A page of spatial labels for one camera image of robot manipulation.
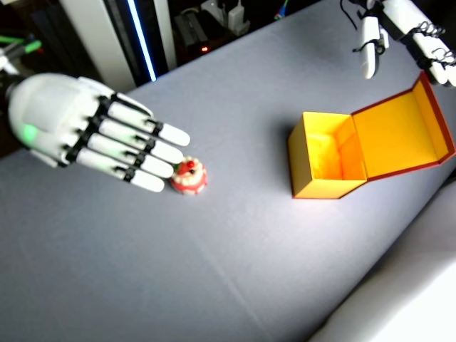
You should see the red and yellow box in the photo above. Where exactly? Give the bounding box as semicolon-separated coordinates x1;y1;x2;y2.
287;70;456;200

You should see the toy strawberry cake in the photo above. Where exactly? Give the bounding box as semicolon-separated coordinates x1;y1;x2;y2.
170;156;209;196

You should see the white panel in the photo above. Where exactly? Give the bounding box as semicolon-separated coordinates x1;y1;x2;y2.
58;0;177;86

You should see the blue light strip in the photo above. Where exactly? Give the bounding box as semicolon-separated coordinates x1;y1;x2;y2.
126;0;157;82

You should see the black device with red light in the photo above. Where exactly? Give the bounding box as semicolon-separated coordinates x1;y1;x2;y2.
174;10;212;68

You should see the white power adapter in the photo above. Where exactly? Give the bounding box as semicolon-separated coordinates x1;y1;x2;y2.
227;0;251;36

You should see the grey table cloth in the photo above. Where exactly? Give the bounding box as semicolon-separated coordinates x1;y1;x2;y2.
0;0;456;342

